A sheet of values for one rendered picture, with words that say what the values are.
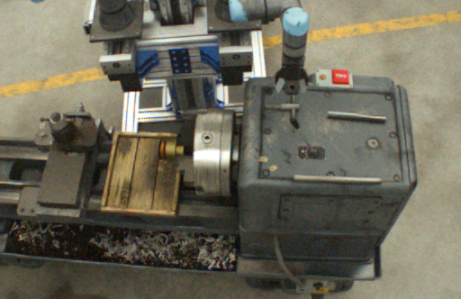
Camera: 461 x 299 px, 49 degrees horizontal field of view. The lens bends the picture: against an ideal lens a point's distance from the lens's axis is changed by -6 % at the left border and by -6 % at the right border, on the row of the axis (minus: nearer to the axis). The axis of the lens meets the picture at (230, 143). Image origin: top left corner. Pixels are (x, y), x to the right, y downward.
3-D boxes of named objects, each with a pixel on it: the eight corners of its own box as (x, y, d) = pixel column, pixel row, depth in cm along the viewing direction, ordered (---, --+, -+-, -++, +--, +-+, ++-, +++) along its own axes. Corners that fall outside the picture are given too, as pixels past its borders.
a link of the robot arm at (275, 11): (262, -14, 160) (268, 11, 154) (298, -18, 160) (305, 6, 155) (262, 4, 167) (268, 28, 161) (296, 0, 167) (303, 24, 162)
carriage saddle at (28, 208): (105, 124, 228) (102, 116, 223) (85, 223, 205) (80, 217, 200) (43, 122, 231) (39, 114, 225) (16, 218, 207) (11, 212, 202)
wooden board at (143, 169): (186, 138, 223) (185, 133, 220) (176, 218, 205) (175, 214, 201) (117, 135, 225) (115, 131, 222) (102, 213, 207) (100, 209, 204)
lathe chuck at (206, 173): (229, 126, 214) (223, 95, 184) (223, 203, 204) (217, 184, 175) (206, 125, 215) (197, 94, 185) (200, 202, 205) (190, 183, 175)
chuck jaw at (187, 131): (208, 140, 196) (207, 111, 190) (206, 147, 191) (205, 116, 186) (177, 140, 196) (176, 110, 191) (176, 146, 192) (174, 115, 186)
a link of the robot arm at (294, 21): (306, 3, 153) (312, 23, 149) (303, 28, 163) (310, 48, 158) (280, 5, 153) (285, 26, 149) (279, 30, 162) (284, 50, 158)
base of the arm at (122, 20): (102, 7, 224) (96, -9, 216) (135, 4, 224) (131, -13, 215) (97, 32, 216) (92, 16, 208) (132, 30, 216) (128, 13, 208)
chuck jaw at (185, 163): (205, 155, 191) (203, 185, 184) (207, 162, 195) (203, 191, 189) (175, 154, 192) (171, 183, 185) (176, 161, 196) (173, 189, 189)
